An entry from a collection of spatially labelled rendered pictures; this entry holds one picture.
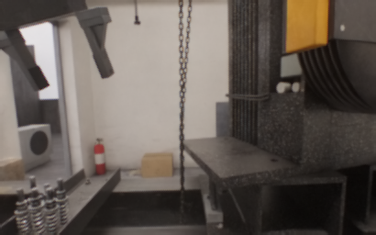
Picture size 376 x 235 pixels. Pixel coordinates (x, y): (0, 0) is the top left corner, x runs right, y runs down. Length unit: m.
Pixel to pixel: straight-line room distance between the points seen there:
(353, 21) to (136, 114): 2.76
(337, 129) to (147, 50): 2.67
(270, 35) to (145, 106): 2.44
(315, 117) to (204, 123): 2.40
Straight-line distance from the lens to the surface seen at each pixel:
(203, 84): 2.90
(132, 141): 3.08
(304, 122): 0.60
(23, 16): 0.39
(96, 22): 0.34
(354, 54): 0.52
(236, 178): 0.51
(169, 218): 1.13
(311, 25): 0.46
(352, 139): 0.76
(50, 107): 7.94
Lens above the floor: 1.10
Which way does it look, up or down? 6 degrees down
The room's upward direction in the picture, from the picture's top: 2 degrees counter-clockwise
